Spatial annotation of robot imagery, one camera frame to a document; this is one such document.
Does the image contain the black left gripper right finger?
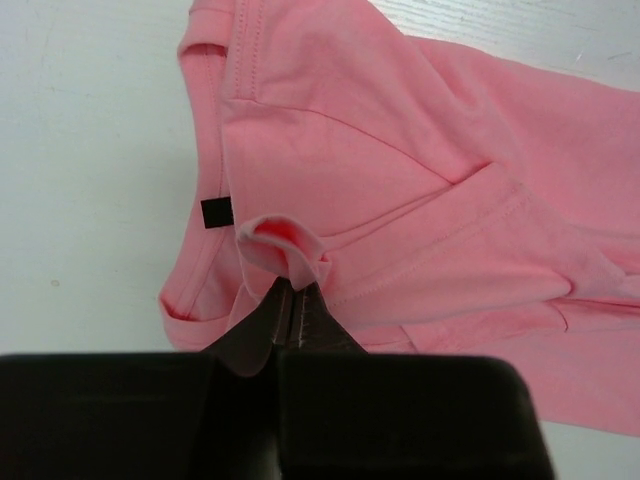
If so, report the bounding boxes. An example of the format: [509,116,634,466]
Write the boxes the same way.
[278,286,555,479]

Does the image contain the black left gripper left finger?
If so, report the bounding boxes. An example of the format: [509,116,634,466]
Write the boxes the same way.
[0,278,296,480]

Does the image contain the light pink t-shirt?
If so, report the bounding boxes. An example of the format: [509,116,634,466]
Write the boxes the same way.
[159,1,639,436]

